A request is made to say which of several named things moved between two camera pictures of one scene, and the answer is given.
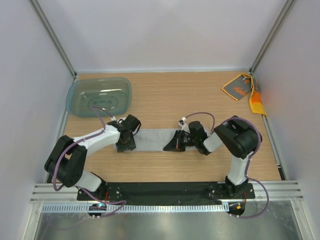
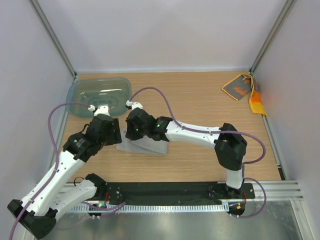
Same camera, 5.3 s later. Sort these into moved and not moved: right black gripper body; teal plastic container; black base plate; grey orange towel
Moved: right black gripper body
Not moved: grey orange towel; teal plastic container; black base plate
